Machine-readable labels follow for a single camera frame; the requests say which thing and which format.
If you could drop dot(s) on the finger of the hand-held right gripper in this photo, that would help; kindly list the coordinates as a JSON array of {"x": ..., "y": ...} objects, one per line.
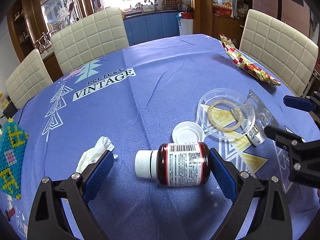
[
  {"x": 297, "y": 103},
  {"x": 282, "y": 135}
]

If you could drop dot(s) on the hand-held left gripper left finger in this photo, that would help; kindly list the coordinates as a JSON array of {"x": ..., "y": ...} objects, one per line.
[{"x": 98, "y": 172}]

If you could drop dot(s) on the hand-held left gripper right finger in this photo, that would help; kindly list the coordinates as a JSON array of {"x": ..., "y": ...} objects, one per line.
[{"x": 223, "y": 172}]

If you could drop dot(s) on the white tissue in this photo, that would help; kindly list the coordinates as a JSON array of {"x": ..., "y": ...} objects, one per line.
[{"x": 92, "y": 152}]

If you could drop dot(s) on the brown pill bottle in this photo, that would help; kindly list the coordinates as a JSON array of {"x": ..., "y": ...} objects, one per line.
[{"x": 180, "y": 165}]

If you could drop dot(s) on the red gold patterned wrapper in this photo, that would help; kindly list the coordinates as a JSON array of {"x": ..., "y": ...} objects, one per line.
[{"x": 245, "y": 62}]

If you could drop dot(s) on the white metal stand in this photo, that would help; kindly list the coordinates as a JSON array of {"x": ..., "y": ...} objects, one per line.
[{"x": 312, "y": 85}]

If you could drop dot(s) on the clear blister pack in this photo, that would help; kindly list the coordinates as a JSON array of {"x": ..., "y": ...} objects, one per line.
[{"x": 261, "y": 112}]

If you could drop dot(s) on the white bottle cap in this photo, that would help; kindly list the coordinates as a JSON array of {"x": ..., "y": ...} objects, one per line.
[{"x": 187, "y": 133}]

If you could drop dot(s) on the clear round plastic lid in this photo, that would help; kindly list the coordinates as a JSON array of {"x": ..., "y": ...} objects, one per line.
[{"x": 225, "y": 115}]

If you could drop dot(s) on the cream quilted chair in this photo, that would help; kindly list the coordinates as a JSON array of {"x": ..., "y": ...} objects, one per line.
[
  {"x": 277, "y": 45},
  {"x": 27, "y": 80},
  {"x": 90, "y": 37}
]

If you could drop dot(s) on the beaded blue yellow coaster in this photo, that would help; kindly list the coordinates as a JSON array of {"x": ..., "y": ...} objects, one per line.
[{"x": 10, "y": 160}]

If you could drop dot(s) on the blue printed tablecloth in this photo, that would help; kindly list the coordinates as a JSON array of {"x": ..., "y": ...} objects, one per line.
[{"x": 150, "y": 92}]

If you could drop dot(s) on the copper refrigerator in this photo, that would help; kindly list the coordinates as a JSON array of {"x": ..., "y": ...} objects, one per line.
[{"x": 275, "y": 2}]

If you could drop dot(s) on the small black box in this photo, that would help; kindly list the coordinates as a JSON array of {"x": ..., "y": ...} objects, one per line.
[{"x": 8, "y": 108}]

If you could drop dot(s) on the wooden shelf cabinet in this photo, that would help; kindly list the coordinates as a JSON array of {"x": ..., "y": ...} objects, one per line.
[{"x": 225, "y": 10}]

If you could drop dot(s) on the white bin red lid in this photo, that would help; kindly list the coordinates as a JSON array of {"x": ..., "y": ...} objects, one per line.
[{"x": 186, "y": 26}]

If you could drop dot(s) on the hanging wine glasses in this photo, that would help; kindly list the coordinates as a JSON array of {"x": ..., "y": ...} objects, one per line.
[{"x": 46, "y": 41}]

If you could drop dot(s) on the blue kitchen cabinets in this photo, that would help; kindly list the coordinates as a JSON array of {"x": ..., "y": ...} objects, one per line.
[{"x": 150, "y": 27}]

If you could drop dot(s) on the wooden glass display cabinet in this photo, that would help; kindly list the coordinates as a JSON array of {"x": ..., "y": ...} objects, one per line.
[{"x": 30, "y": 17}]

